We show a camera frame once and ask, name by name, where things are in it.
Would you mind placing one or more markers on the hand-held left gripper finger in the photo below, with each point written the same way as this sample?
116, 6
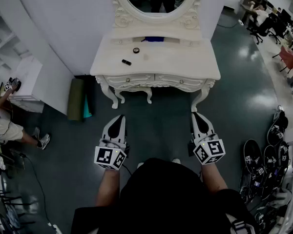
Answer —
105, 133
123, 136

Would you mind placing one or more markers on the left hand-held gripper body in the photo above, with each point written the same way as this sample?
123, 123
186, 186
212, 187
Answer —
105, 155

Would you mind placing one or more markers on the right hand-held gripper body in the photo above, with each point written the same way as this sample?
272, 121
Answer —
210, 150

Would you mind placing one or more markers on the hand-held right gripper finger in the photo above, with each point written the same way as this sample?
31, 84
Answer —
194, 130
211, 131

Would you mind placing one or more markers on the black lipstick tube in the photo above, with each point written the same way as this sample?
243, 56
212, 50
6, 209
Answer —
126, 62

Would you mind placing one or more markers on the beige round puff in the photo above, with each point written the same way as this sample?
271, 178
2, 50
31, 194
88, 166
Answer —
146, 56

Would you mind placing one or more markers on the small round compact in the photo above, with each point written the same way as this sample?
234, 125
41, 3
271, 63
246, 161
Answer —
136, 50

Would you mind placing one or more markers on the person's left forearm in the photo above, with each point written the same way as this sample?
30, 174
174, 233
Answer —
107, 186

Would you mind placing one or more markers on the person's right forearm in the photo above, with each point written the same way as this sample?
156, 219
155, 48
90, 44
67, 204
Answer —
213, 177

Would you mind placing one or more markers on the white ornate dressing table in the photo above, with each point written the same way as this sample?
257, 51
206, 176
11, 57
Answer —
173, 62

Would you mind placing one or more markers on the teal rolled mat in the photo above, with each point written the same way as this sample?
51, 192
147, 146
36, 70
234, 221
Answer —
87, 110

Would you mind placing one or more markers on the person's white shoe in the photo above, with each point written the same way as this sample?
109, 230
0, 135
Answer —
140, 165
176, 161

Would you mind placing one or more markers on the pile of spare grippers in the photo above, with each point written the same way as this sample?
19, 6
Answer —
252, 152

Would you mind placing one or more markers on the green rolled mat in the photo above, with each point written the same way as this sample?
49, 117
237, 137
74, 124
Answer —
75, 99

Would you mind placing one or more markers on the person's black clothing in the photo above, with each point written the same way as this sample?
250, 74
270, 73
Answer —
166, 199

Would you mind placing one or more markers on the white metal rack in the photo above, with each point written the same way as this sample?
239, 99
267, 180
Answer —
291, 179

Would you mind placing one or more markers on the white side cabinet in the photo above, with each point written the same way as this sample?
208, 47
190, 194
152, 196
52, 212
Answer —
27, 77

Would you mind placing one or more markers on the blue cloth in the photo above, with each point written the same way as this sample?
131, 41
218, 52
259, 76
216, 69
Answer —
153, 39

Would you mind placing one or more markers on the red chair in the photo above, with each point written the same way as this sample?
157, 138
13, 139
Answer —
289, 57

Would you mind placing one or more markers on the black metal stool frames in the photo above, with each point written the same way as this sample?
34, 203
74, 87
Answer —
5, 199

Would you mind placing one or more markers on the black office chair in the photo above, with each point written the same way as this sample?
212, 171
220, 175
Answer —
265, 25
278, 25

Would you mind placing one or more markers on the white shelf unit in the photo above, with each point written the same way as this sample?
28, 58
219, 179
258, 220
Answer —
5, 33

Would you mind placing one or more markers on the oval mirror white carved frame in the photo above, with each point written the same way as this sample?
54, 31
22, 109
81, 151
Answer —
119, 18

